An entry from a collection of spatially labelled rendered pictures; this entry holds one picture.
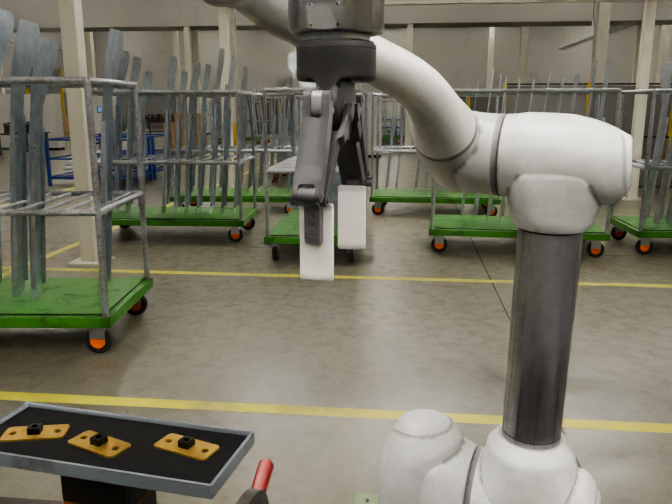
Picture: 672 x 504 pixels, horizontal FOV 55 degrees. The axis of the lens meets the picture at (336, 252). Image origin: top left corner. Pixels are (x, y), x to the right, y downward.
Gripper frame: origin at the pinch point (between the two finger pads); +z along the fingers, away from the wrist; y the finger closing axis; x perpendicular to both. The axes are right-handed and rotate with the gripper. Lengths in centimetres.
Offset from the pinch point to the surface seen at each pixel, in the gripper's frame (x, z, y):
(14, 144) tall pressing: -300, 11, -306
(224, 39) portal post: -480, -130, -1054
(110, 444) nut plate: -33.1, 29.9, -7.6
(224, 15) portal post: -478, -170, -1054
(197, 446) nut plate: -21.6, 29.9, -10.1
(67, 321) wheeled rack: -251, 121, -280
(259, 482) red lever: -11.8, 31.9, -7.3
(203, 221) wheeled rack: -327, 118, -633
